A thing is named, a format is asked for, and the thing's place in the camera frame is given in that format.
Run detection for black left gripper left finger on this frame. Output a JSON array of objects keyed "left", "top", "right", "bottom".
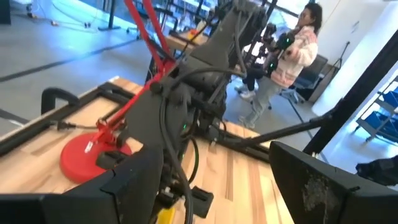
[{"left": 43, "top": 146, "right": 164, "bottom": 224}]

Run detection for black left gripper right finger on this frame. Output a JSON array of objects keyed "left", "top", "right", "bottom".
[{"left": 269, "top": 141, "right": 398, "bottom": 224}]

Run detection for dark office chair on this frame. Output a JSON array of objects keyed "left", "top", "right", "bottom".
[{"left": 279, "top": 54, "right": 330, "bottom": 105}]

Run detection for yellow plastic basket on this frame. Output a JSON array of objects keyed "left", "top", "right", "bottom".
[{"left": 156, "top": 206, "right": 177, "bottom": 224}]

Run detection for red desk lamp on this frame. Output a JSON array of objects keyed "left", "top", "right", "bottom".
[{"left": 59, "top": 0, "right": 177, "bottom": 185}]

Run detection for black bag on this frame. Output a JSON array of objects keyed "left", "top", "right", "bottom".
[{"left": 355, "top": 154, "right": 398, "bottom": 187}]

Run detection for wooden background table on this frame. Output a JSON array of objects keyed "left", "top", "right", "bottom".
[{"left": 164, "top": 27, "right": 210, "bottom": 54}]

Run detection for black table clamp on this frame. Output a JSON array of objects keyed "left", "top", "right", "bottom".
[{"left": 40, "top": 87, "right": 81, "bottom": 115}]

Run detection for blue storage bin rack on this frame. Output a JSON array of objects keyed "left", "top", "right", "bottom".
[{"left": 355, "top": 76, "right": 398, "bottom": 150}]

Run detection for person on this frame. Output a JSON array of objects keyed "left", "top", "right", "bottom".
[{"left": 238, "top": 1, "right": 324, "bottom": 130}]

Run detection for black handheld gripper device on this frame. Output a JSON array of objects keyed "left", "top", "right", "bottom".
[{"left": 262, "top": 22, "right": 296, "bottom": 77}]

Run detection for black lamp power cable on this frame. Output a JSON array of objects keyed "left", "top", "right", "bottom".
[{"left": 49, "top": 120, "right": 100, "bottom": 131}]

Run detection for black aluminium table frame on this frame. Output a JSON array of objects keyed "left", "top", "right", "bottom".
[{"left": 0, "top": 37, "right": 398, "bottom": 162}]

